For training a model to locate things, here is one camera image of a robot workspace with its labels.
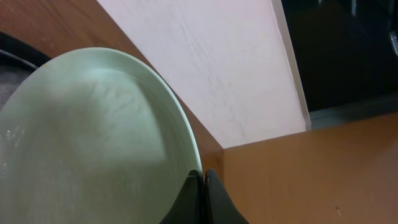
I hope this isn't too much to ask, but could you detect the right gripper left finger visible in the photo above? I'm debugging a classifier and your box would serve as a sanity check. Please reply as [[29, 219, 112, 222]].
[[160, 170, 204, 224]]

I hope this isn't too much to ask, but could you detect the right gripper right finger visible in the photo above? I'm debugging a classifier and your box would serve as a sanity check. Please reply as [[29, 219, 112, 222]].
[[205, 169, 249, 224]]

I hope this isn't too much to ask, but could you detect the light green plate front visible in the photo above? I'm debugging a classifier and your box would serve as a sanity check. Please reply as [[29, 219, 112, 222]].
[[1, 47, 201, 223]]

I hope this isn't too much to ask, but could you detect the round black tray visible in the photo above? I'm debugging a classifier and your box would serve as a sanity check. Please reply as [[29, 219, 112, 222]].
[[0, 32, 51, 108]]

